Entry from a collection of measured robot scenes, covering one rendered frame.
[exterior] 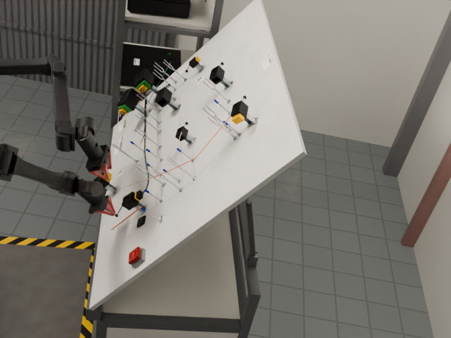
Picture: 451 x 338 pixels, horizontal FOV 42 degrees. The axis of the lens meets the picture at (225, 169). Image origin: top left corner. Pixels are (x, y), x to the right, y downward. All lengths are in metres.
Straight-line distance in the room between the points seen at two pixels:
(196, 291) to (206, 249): 0.24
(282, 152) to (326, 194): 2.58
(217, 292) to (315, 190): 2.10
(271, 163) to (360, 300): 2.04
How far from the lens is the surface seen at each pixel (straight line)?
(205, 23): 2.97
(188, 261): 2.57
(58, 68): 2.36
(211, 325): 2.38
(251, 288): 2.26
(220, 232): 2.72
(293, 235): 4.00
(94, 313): 2.31
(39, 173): 2.07
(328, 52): 4.70
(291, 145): 1.85
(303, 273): 3.79
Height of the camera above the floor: 2.69
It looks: 38 degrees down
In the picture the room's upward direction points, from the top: 12 degrees clockwise
